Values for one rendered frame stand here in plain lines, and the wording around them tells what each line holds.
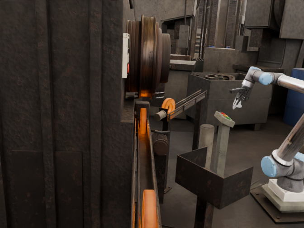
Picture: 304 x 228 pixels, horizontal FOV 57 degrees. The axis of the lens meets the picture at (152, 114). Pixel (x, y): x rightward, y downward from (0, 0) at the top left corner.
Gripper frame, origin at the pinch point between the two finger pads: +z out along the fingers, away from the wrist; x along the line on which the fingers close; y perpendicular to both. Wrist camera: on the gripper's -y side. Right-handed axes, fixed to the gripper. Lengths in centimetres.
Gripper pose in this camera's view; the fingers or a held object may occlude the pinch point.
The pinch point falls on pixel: (233, 107)
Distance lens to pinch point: 245.0
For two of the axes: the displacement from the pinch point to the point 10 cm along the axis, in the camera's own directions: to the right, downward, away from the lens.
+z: -3.9, 8.9, 2.3
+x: -0.7, -2.8, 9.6
